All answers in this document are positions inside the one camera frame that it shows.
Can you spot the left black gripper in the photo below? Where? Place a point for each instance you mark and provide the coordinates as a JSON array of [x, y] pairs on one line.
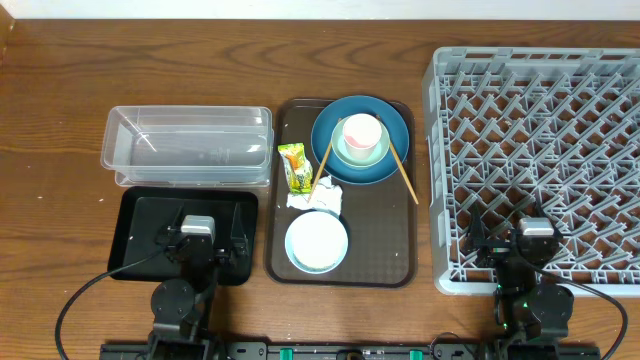
[[178, 228]]

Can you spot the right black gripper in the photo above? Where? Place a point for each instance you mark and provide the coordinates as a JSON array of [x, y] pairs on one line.
[[494, 248]]

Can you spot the light blue bowl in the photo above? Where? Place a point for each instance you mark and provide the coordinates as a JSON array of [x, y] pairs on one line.
[[316, 242]]

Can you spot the yellow green snack wrapper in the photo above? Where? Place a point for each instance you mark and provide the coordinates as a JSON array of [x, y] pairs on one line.
[[298, 169]]

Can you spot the white napkin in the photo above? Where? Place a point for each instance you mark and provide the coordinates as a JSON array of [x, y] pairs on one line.
[[327, 197]]

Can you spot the pink cup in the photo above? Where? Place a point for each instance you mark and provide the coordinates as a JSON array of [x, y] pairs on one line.
[[361, 132]]

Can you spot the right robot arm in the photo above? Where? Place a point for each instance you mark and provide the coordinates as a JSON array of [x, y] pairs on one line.
[[534, 315]]

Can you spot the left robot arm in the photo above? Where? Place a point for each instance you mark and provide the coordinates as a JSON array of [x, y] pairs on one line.
[[182, 305]]

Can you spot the black waste tray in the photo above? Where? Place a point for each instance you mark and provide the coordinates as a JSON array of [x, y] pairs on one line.
[[144, 210]]

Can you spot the grey dishwasher rack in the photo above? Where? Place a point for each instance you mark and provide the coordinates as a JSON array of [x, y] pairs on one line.
[[513, 130]]

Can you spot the clear plastic bin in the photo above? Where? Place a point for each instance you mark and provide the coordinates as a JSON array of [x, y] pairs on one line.
[[189, 146]]

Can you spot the brown serving tray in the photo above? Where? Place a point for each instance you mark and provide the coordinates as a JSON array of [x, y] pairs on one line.
[[380, 218]]

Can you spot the dark blue plate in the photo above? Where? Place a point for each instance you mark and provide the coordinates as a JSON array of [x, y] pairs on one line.
[[397, 119]]

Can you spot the light green bowl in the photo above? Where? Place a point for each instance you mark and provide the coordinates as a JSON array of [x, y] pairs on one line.
[[339, 146]]

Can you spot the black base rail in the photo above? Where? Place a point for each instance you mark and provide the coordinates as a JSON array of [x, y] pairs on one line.
[[262, 351]]

